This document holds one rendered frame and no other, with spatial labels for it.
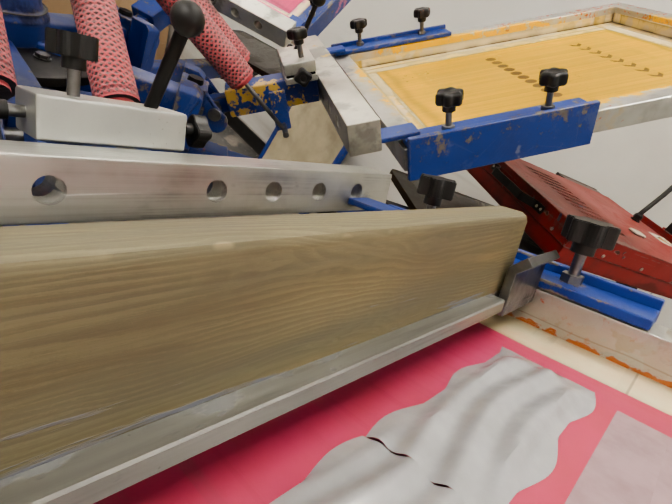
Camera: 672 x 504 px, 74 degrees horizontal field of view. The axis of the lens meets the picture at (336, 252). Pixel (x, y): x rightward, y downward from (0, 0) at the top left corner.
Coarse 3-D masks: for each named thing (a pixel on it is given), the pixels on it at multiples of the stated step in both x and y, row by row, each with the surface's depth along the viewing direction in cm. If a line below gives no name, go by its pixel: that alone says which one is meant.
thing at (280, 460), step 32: (288, 416) 23; (320, 416) 23; (224, 448) 20; (256, 448) 20; (288, 448) 21; (320, 448) 21; (160, 480) 18; (192, 480) 18; (224, 480) 18; (256, 480) 19; (288, 480) 19
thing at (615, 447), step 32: (416, 352) 32; (448, 352) 33; (480, 352) 34; (352, 384) 27; (384, 384) 27; (416, 384) 28; (352, 416) 24; (608, 416) 29; (640, 416) 30; (576, 448) 25; (608, 448) 26; (640, 448) 26; (544, 480) 22; (576, 480) 23; (608, 480) 23; (640, 480) 23
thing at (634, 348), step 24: (528, 312) 41; (552, 312) 40; (576, 312) 39; (600, 312) 38; (576, 336) 39; (600, 336) 38; (624, 336) 36; (648, 336) 35; (624, 360) 37; (648, 360) 35
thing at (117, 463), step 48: (384, 336) 25; (432, 336) 27; (288, 384) 19; (336, 384) 21; (144, 432) 15; (192, 432) 15; (240, 432) 17; (0, 480) 12; (48, 480) 12; (96, 480) 13
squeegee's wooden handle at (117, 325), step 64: (0, 256) 11; (64, 256) 12; (128, 256) 13; (192, 256) 14; (256, 256) 16; (320, 256) 19; (384, 256) 22; (448, 256) 27; (512, 256) 36; (0, 320) 11; (64, 320) 12; (128, 320) 13; (192, 320) 15; (256, 320) 17; (320, 320) 20; (384, 320) 24; (0, 384) 11; (64, 384) 12; (128, 384) 14; (192, 384) 16; (0, 448) 12; (64, 448) 13
